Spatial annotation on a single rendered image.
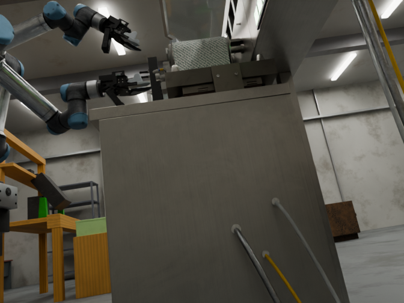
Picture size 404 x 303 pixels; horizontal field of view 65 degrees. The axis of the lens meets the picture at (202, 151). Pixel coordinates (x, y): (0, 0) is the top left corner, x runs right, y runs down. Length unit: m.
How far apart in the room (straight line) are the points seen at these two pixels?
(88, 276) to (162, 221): 3.38
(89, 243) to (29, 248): 5.35
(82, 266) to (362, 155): 7.73
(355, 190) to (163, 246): 8.65
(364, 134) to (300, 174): 8.96
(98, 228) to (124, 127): 3.34
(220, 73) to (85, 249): 3.47
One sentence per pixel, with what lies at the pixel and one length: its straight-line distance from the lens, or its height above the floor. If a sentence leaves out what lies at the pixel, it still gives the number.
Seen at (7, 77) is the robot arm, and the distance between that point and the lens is 1.44.
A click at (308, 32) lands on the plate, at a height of 1.14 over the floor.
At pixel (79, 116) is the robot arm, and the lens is 1.35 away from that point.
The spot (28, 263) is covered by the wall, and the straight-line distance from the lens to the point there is 9.55.
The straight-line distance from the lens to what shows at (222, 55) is 1.43.
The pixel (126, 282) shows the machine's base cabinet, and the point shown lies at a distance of 0.97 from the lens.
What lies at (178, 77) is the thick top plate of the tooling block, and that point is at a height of 1.00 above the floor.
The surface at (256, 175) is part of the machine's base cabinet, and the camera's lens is 0.98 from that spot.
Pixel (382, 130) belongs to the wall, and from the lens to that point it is 10.23.
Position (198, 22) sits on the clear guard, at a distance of 2.26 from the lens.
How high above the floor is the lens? 0.45
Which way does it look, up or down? 15 degrees up
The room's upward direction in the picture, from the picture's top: 9 degrees counter-clockwise
